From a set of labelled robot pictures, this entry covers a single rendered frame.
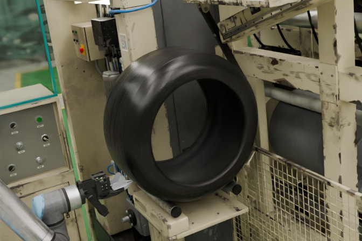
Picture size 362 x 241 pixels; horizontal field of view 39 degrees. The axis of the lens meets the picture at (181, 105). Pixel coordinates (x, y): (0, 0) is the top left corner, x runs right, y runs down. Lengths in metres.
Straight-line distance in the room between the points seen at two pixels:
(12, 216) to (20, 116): 0.83
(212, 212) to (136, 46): 0.76
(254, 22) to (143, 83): 0.51
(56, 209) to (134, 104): 0.46
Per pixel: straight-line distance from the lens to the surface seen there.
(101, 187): 1.91
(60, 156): 2.56
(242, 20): 2.07
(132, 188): 2.25
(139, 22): 2.13
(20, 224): 1.73
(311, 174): 1.96
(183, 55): 1.86
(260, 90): 2.42
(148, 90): 1.78
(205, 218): 2.11
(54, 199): 1.86
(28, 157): 2.53
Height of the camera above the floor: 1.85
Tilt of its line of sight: 17 degrees down
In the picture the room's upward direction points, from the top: 7 degrees counter-clockwise
